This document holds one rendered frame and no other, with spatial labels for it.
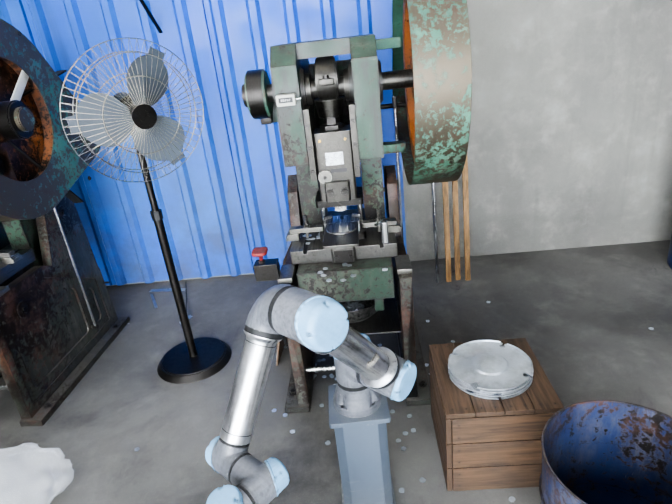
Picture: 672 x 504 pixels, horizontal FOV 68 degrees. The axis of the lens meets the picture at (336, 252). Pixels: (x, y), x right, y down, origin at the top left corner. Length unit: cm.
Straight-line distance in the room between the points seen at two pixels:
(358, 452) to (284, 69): 134
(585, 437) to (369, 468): 66
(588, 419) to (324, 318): 93
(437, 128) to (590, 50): 191
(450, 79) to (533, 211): 205
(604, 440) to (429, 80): 121
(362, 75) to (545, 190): 196
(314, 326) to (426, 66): 94
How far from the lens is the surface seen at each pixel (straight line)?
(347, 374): 152
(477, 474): 196
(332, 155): 203
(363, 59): 193
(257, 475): 123
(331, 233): 203
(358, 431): 163
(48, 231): 294
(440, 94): 169
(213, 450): 133
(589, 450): 179
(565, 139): 354
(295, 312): 110
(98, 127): 226
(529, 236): 367
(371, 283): 206
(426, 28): 171
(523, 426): 185
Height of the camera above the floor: 153
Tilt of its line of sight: 24 degrees down
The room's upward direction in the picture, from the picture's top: 7 degrees counter-clockwise
